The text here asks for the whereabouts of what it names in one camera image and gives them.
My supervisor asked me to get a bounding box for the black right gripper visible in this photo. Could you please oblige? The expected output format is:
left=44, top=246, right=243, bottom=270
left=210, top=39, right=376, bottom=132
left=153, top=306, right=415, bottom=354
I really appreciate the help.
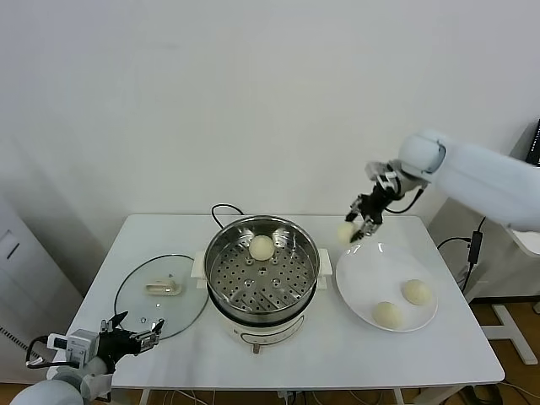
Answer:
left=344, top=185, right=400, bottom=244

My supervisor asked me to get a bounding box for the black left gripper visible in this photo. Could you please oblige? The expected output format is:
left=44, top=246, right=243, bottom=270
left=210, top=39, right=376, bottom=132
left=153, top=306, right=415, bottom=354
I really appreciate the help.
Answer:
left=96, top=310, right=166, bottom=373

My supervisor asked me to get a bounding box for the white steamed baozi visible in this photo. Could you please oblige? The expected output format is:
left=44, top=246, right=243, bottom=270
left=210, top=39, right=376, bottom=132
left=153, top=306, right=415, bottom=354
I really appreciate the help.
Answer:
left=337, top=222, right=359, bottom=246
left=370, top=300, right=405, bottom=330
left=248, top=235, right=276, bottom=262
left=400, top=278, right=434, bottom=306

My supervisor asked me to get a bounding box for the glass lid with cream handle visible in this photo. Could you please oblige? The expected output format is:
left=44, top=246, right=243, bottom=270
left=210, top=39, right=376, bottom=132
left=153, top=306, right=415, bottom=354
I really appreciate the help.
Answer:
left=113, top=253, right=210, bottom=342

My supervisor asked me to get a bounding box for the perforated steel steamer basket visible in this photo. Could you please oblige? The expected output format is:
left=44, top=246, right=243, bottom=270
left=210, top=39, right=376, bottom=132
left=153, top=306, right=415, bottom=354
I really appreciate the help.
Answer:
left=204, top=215, right=321, bottom=316

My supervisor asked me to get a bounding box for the white round plate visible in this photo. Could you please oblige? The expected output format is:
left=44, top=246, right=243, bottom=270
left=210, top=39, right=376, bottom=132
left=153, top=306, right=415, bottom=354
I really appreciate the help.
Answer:
left=335, top=242, right=439, bottom=334

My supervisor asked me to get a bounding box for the white cabinet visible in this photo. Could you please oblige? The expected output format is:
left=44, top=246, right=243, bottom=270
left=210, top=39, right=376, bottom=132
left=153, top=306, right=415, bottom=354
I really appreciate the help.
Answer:
left=0, top=192, right=85, bottom=375

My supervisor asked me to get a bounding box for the cream electric cooking pot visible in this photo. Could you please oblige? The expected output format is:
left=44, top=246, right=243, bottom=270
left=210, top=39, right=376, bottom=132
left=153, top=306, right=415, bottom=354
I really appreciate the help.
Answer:
left=192, top=248, right=332, bottom=356

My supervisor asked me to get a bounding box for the white side table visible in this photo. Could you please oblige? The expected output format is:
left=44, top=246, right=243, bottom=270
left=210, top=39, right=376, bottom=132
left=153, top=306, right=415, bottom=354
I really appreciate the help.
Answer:
left=491, top=217, right=540, bottom=366

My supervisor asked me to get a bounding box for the black laptop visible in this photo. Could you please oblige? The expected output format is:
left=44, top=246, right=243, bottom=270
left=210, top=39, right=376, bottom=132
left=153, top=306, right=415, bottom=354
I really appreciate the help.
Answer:
left=526, top=118, right=540, bottom=168

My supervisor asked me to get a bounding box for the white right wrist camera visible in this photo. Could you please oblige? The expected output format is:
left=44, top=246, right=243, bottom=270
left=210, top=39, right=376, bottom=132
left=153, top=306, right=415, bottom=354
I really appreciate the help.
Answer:
left=364, top=159, right=402, bottom=191

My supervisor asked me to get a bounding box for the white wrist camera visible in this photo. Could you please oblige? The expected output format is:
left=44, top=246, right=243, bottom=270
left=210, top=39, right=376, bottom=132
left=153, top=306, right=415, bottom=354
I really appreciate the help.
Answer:
left=364, top=159, right=402, bottom=191
left=46, top=329, right=100, bottom=366

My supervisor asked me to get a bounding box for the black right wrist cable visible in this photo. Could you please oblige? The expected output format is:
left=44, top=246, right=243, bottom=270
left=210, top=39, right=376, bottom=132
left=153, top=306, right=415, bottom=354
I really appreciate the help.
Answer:
left=386, top=183, right=426, bottom=213

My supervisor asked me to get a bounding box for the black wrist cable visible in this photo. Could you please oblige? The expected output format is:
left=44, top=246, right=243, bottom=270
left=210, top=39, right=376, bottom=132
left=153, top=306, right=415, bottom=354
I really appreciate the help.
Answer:
left=25, top=335, right=51, bottom=369
left=386, top=183, right=426, bottom=213

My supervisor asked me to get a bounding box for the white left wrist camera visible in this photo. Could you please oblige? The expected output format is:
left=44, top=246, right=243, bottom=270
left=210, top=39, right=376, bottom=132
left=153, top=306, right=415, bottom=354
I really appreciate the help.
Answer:
left=46, top=329, right=100, bottom=366

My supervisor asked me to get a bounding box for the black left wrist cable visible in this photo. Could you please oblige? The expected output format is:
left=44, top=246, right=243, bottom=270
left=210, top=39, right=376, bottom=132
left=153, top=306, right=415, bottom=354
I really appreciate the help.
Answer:
left=25, top=335, right=51, bottom=369

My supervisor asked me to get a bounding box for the black power cable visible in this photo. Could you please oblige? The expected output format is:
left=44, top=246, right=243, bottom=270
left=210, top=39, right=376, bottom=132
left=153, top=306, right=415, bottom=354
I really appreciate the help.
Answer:
left=435, top=217, right=486, bottom=296

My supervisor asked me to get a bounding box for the black pot power cord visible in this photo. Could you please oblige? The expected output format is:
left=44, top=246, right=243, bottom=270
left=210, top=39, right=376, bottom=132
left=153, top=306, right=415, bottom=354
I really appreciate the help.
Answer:
left=210, top=203, right=254, bottom=231

